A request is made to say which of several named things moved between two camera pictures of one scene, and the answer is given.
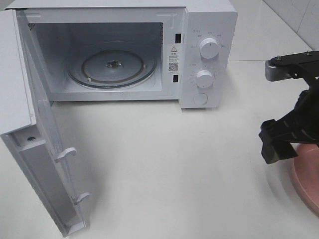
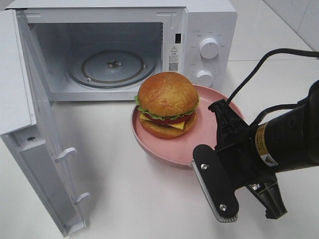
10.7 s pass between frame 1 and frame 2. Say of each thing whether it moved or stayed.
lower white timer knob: stayed
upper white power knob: stayed
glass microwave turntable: stayed
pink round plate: moved
